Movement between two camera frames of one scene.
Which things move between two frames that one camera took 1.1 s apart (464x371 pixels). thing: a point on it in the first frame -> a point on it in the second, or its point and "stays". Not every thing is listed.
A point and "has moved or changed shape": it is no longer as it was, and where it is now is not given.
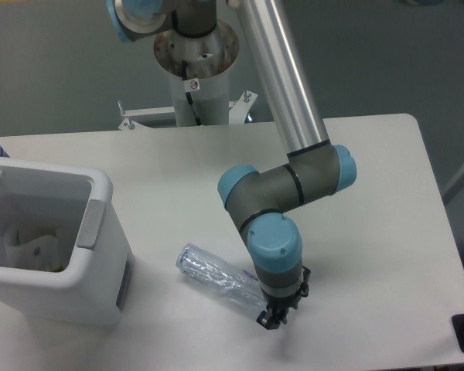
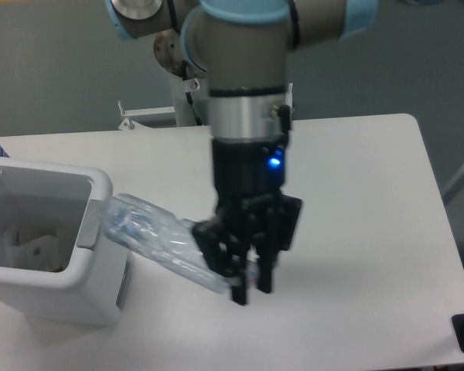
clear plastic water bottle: x=222 y=274 has moved or changed shape
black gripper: x=278 y=305 -> x=248 y=172
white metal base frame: x=238 y=111 stays
